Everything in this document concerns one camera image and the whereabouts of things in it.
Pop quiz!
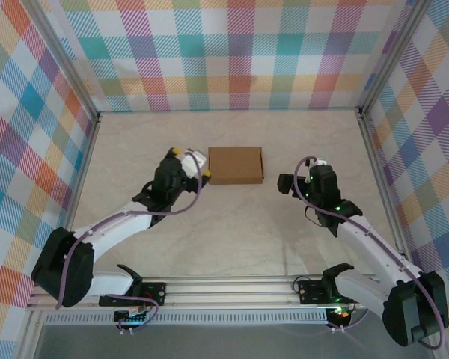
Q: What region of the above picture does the brown cardboard box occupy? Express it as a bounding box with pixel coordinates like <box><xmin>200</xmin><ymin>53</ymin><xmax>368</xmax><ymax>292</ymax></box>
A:
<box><xmin>208</xmin><ymin>146</ymin><xmax>266</xmax><ymax>185</ymax></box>

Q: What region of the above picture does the aluminium side rail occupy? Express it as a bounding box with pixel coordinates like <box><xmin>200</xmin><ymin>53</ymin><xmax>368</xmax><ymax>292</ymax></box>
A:
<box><xmin>49</xmin><ymin>111</ymin><xmax>103</xmax><ymax>280</ymax></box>
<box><xmin>355</xmin><ymin>108</ymin><xmax>416</xmax><ymax>277</ymax></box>

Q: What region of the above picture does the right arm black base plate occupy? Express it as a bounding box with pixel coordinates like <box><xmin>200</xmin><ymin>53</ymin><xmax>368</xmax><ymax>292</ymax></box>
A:
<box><xmin>298</xmin><ymin>278</ymin><xmax>345</xmax><ymax>304</ymax></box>

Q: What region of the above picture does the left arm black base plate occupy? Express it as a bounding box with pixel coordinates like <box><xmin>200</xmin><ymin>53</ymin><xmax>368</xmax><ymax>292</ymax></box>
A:
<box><xmin>99</xmin><ymin>282</ymin><xmax>167</xmax><ymax>308</ymax></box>

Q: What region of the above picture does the aluminium mounting rail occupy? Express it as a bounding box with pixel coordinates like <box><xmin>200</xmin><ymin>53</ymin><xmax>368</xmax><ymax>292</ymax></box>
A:
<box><xmin>25</xmin><ymin>274</ymin><xmax>438</xmax><ymax>310</ymax></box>

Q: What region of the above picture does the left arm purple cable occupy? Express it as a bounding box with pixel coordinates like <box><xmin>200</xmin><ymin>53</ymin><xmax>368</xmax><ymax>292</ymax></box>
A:
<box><xmin>55</xmin><ymin>149</ymin><xmax>207</xmax><ymax>334</ymax></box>

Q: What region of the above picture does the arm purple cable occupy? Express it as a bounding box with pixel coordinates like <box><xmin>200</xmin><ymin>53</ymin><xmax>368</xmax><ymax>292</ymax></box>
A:
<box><xmin>55</xmin><ymin>149</ymin><xmax>207</xmax><ymax>334</ymax></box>
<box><xmin>293</xmin><ymin>155</ymin><xmax>448</xmax><ymax>351</ymax></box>

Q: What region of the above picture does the aluminium frame post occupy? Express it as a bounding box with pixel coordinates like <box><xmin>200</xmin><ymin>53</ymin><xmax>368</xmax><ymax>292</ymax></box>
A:
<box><xmin>357</xmin><ymin>0</ymin><xmax>435</xmax><ymax>117</ymax></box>
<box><xmin>25</xmin><ymin>0</ymin><xmax>100</xmax><ymax>121</ymax></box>

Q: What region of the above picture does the slotted grey cable duct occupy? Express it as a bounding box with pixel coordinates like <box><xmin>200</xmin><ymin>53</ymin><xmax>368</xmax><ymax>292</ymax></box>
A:
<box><xmin>44</xmin><ymin>312</ymin><xmax>331</xmax><ymax>327</ymax></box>

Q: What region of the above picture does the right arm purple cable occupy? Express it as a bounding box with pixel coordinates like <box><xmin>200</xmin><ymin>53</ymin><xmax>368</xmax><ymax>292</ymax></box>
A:
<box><xmin>293</xmin><ymin>155</ymin><xmax>448</xmax><ymax>351</ymax></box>

